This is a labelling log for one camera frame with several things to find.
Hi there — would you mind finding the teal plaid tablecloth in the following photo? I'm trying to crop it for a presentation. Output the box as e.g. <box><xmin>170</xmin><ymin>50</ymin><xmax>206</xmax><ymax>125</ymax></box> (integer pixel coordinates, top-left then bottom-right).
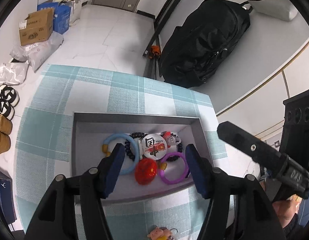
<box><xmin>15</xmin><ymin>64</ymin><xmax>227</xmax><ymax>239</ymax></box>

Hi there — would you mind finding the grey plastic mailer bag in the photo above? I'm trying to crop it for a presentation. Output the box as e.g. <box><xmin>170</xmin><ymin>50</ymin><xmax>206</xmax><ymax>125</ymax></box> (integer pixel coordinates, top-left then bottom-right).
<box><xmin>10</xmin><ymin>31</ymin><xmax>64</xmax><ymax>72</ymax></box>

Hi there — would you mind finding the black coat rack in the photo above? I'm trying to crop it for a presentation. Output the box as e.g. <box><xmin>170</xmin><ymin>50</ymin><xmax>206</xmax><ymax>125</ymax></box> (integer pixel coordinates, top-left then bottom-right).
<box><xmin>142</xmin><ymin>0</ymin><xmax>198</xmax><ymax>79</ymax></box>

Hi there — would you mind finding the blue plastic bracelet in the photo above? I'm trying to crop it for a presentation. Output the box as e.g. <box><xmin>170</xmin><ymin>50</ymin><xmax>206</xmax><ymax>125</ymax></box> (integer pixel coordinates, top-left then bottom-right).
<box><xmin>101</xmin><ymin>133</ymin><xmax>140</xmax><ymax>176</ymax></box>

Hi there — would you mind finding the red cartoon figure charm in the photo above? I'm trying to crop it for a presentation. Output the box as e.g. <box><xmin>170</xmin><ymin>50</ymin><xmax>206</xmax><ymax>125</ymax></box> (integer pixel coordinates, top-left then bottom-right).
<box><xmin>160</xmin><ymin>131</ymin><xmax>181</xmax><ymax>148</ymax></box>

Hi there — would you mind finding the white round badge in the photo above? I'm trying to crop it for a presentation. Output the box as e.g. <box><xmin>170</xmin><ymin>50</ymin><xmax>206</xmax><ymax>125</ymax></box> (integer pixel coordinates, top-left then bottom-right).
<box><xmin>141</xmin><ymin>134</ymin><xmax>168</xmax><ymax>160</ymax></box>

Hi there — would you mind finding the black white slipper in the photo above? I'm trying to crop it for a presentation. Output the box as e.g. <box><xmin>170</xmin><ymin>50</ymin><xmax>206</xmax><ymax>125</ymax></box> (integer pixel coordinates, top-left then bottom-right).
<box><xmin>0</xmin><ymin>99</ymin><xmax>14</xmax><ymax>120</ymax></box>
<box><xmin>0</xmin><ymin>85</ymin><xmax>19</xmax><ymax>107</ymax></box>

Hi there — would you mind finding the tan suede shoe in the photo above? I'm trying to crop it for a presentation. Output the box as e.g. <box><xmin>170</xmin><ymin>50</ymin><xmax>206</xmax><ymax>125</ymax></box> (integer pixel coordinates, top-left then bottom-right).
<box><xmin>0</xmin><ymin>114</ymin><xmax>12</xmax><ymax>135</ymax></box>
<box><xmin>0</xmin><ymin>132</ymin><xmax>11</xmax><ymax>154</ymax></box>

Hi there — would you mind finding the red China flag badge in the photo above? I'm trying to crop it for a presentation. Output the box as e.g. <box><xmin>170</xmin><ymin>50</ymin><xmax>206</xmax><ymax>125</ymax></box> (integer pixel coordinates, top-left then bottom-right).
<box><xmin>134</xmin><ymin>158</ymin><xmax>158</xmax><ymax>185</ymax></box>

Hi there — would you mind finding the right human hand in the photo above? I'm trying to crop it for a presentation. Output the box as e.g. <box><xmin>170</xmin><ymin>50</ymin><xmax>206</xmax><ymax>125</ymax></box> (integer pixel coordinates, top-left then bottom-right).
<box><xmin>260</xmin><ymin>179</ymin><xmax>304</xmax><ymax>229</ymax></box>

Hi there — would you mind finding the blue cardboard box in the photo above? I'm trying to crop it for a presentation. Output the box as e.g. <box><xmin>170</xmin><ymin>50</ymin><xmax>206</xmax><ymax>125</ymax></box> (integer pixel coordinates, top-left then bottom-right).
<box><xmin>37</xmin><ymin>2</ymin><xmax>71</xmax><ymax>34</ymax></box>

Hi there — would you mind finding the black backpack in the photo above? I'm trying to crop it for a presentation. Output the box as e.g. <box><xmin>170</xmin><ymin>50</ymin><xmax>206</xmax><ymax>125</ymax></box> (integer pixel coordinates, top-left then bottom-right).
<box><xmin>159</xmin><ymin>0</ymin><xmax>253</xmax><ymax>88</ymax></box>

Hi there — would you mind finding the black beaded bracelet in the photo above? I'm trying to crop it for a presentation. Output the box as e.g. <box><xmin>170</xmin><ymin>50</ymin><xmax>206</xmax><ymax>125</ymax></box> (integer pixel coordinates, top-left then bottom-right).
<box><xmin>166</xmin><ymin>133</ymin><xmax>184</xmax><ymax>163</ymax></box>
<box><xmin>124</xmin><ymin>132</ymin><xmax>145</xmax><ymax>162</ymax></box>

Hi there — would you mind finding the right gripper camera mount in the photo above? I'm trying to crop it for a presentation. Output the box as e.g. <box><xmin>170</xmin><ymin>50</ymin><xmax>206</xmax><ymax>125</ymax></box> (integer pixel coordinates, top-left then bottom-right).
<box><xmin>279</xmin><ymin>89</ymin><xmax>309</xmax><ymax>172</ymax></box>

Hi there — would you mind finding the white bag with cloth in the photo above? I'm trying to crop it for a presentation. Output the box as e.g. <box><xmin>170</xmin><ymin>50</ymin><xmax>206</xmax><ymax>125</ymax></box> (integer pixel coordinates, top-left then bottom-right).
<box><xmin>54</xmin><ymin>0</ymin><xmax>83</xmax><ymax>26</ymax></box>

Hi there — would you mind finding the brown cardboard box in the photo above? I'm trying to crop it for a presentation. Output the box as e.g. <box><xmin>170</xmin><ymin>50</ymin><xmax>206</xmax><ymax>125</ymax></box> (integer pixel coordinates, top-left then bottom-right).
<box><xmin>19</xmin><ymin>8</ymin><xmax>54</xmax><ymax>46</ymax></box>

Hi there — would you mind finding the white Nike bag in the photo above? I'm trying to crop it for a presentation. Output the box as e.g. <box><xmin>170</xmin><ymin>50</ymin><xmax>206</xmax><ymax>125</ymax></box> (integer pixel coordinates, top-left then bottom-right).
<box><xmin>248</xmin><ymin>0</ymin><xmax>298</xmax><ymax>21</ymax></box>

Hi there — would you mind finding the purple plastic bracelet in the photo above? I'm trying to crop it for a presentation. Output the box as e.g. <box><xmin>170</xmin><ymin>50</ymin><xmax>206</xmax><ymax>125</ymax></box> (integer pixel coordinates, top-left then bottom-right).
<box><xmin>158</xmin><ymin>151</ymin><xmax>190</xmax><ymax>185</ymax></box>

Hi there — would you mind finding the pink pig keychain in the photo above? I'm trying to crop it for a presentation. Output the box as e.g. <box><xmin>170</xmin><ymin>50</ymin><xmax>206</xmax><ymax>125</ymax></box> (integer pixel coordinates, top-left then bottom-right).
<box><xmin>147</xmin><ymin>226</ymin><xmax>178</xmax><ymax>240</ymax></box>

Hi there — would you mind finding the grey cardboard box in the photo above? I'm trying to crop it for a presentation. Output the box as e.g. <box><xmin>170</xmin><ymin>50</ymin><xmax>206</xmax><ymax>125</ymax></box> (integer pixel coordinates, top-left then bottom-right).
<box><xmin>70</xmin><ymin>112</ymin><xmax>215</xmax><ymax>204</ymax></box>

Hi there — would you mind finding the blue Jordan shoebox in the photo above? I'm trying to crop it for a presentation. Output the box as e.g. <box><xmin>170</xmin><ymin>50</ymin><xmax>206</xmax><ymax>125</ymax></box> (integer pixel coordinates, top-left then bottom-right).
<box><xmin>0</xmin><ymin>171</ymin><xmax>17</xmax><ymax>224</ymax></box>

